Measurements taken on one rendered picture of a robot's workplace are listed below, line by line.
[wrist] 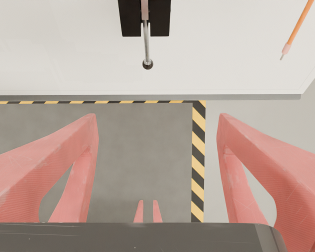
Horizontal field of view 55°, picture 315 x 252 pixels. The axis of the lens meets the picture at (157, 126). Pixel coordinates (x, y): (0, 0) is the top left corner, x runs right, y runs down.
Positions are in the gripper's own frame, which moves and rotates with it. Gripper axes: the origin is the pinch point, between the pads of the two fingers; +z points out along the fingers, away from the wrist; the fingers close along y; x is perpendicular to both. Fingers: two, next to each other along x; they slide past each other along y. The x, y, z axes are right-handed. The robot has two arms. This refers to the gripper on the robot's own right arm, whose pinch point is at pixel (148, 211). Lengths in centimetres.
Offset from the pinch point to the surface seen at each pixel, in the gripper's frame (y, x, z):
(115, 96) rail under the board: 5.8, 10.2, 24.2
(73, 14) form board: 8.9, -6.7, 21.4
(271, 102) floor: -55, 74, 83
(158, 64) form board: -1.2, 2.0, 22.9
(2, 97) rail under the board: 24.5, 10.4, 24.0
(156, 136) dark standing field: -3, 86, 72
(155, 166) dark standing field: -2, 96, 62
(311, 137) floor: -75, 86, 72
